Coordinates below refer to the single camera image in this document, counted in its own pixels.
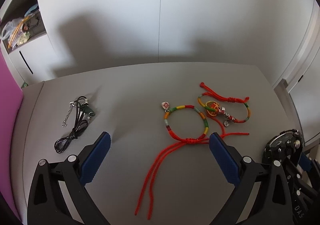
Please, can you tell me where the black wrist watch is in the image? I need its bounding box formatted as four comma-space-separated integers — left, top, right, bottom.
262, 129, 304, 166

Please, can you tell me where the red cord charm bracelet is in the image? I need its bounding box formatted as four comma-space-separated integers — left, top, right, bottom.
197, 82, 252, 128

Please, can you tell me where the black cord necklace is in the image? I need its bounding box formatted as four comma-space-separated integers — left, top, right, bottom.
54, 95, 97, 154

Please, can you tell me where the red cord rainbow bracelet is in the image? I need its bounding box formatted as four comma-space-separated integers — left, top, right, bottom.
134, 100, 250, 220

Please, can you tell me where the pink plastic bin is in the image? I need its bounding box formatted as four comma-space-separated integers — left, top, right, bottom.
0, 56, 23, 218

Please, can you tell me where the yellow cord loop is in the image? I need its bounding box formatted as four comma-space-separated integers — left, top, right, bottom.
7, 15, 32, 49

